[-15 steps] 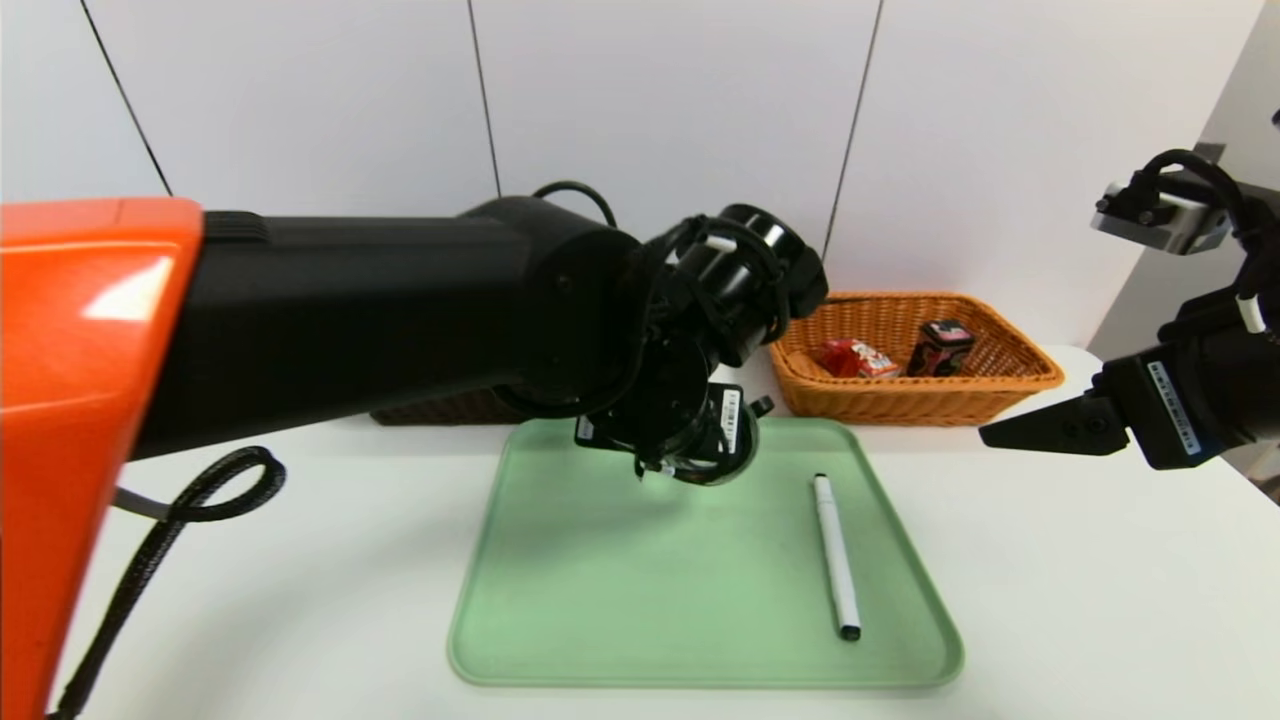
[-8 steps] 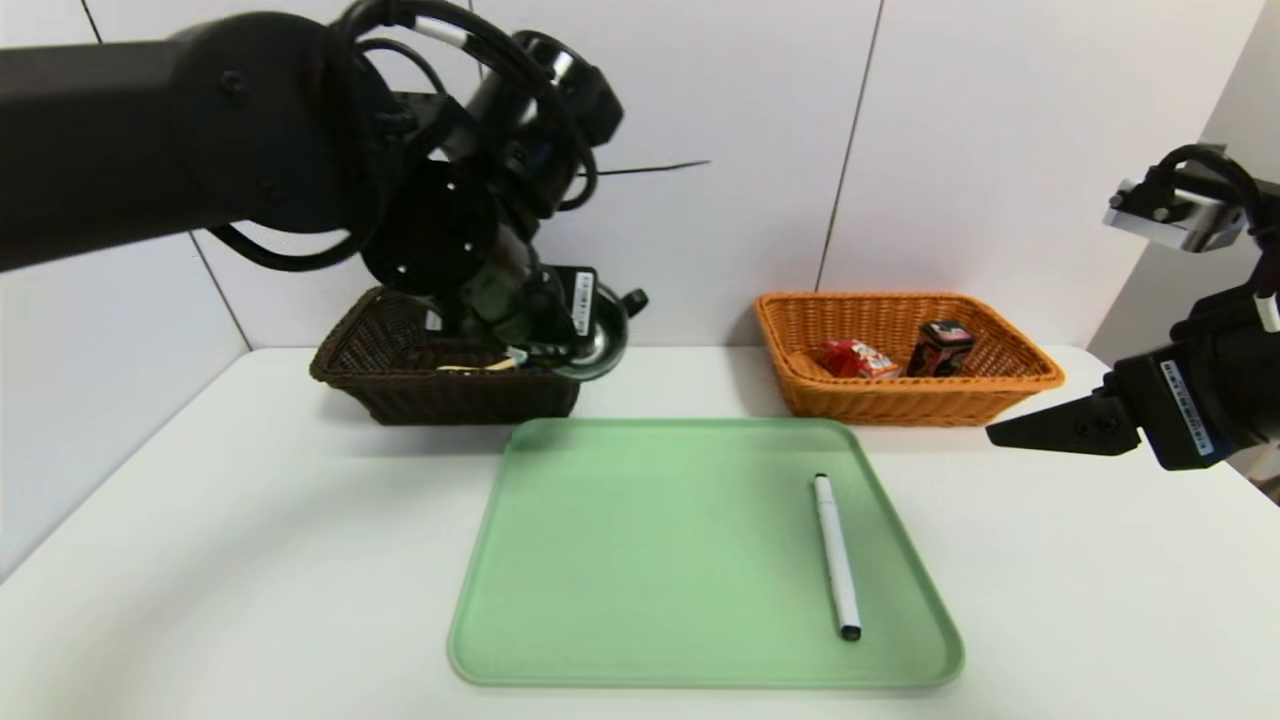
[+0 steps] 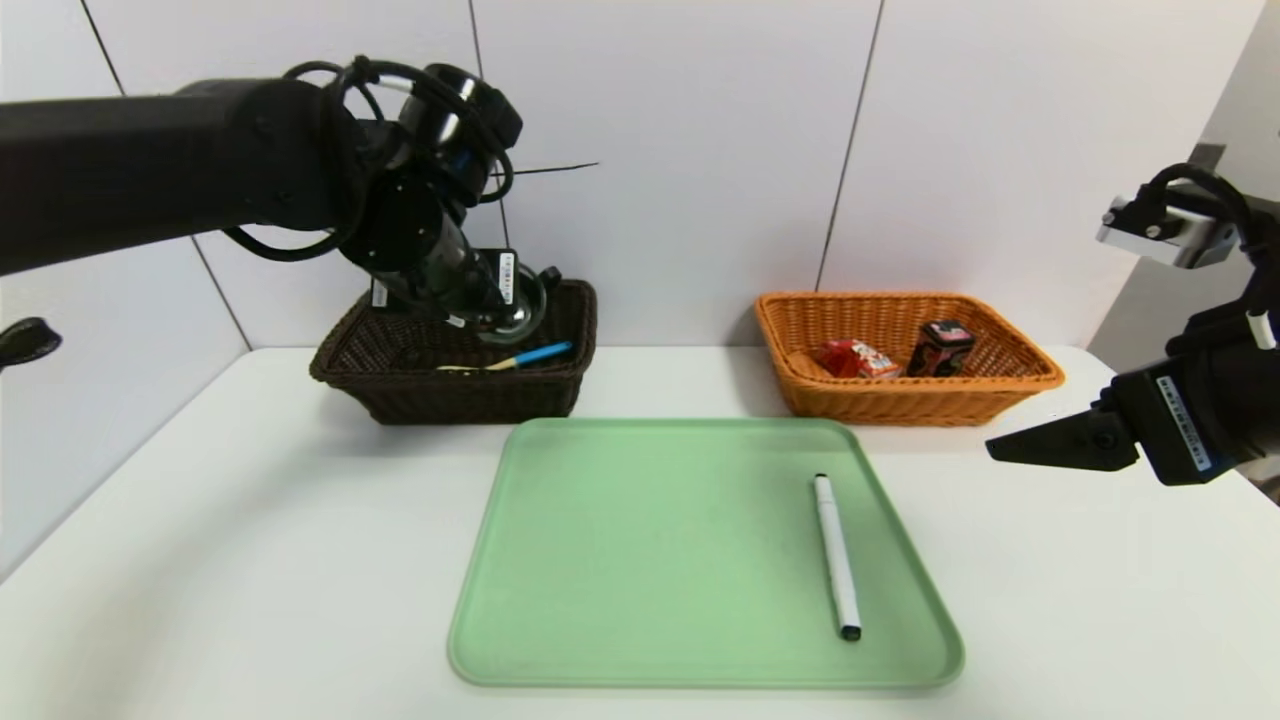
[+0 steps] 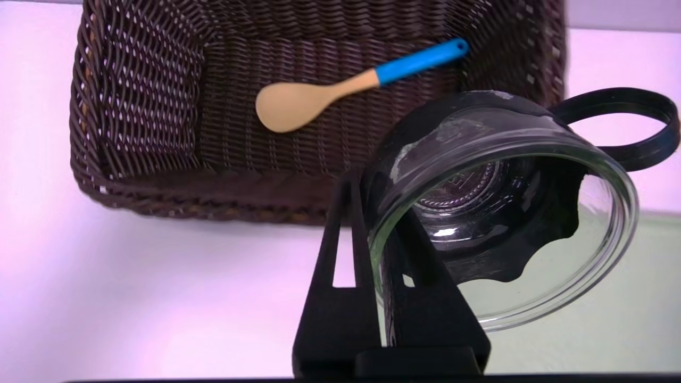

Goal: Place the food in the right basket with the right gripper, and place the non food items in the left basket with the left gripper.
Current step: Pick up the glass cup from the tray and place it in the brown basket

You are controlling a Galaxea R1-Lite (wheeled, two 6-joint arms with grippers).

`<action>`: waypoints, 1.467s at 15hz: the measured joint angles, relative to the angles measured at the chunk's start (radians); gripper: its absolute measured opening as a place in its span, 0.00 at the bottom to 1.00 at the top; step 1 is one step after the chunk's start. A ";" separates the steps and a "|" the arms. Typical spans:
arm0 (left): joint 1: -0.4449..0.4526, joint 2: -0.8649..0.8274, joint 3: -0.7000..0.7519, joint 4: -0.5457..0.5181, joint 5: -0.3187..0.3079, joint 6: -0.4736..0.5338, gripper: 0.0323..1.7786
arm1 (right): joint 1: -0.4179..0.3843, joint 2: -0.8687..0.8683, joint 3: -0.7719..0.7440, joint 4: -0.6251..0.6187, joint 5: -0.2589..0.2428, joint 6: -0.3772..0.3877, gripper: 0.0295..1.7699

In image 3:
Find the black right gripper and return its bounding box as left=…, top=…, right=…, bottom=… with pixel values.
left=985, top=339, right=1280, bottom=487

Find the black gum box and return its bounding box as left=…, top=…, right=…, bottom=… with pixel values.
left=906, top=320, right=977, bottom=379

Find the red milk carton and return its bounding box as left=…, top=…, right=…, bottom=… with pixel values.
left=820, top=338, right=901, bottom=380

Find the white marker pen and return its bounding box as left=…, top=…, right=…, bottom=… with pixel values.
left=812, top=474, right=863, bottom=642

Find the yellow spoon with blue handle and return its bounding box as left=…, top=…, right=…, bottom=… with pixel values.
left=437, top=341, right=575, bottom=374

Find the glass cup with black holder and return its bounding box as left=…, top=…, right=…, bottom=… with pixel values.
left=478, top=265, right=550, bottom=347

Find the orange wicker basket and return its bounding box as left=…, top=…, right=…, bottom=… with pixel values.
left=754, top=291, right=1067, bottom=428

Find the dark brown wicker basket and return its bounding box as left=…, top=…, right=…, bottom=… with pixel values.
left=309, top=279, right=599, bottom=426

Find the green plastic tray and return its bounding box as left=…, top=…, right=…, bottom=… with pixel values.
left=448, top=417, right=966, bottom=689

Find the right gripper cable with white tag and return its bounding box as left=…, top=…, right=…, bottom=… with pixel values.
left=1245, top=265, right=1280, bottom=353

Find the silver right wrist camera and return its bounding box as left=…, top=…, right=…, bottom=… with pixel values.
left=1095, top=192, right=1241, bottom=271

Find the black right camera cable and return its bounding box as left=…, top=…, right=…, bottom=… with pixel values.
left=1135, top=163, right=1263, bottom=251

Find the black camera cable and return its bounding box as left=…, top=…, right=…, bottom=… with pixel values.
left=1135, top=163, right=1263, bottom=251
left=284, top=56, right=515, bottom=205

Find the black left camera cable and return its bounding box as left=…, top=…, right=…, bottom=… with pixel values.
left=284, top=56, right=515, bottom=205

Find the left arm cable with white label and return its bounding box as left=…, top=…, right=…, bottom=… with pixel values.
left=222, top=222, right=351, bottom=264

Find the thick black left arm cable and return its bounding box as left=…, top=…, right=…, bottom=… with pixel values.
left=0, top=317, right=63, bottom=372

